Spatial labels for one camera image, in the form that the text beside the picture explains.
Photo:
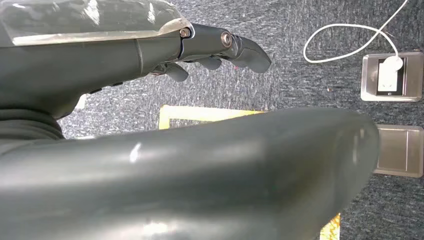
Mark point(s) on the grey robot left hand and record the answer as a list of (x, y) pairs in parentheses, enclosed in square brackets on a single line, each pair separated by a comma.
[(185, 179)]

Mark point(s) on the closed metal floor socket box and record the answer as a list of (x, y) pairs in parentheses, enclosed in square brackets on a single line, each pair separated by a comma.
[(397, 150)]

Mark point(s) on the white power plug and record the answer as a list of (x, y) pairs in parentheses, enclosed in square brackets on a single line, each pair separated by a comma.
[(388, 78)]

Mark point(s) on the open metal floor socket box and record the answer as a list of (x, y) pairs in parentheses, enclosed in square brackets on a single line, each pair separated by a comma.
[(414, 79)]

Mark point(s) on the yellow floor tape frame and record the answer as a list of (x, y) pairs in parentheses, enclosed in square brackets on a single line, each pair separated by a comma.
[(198, 113)]

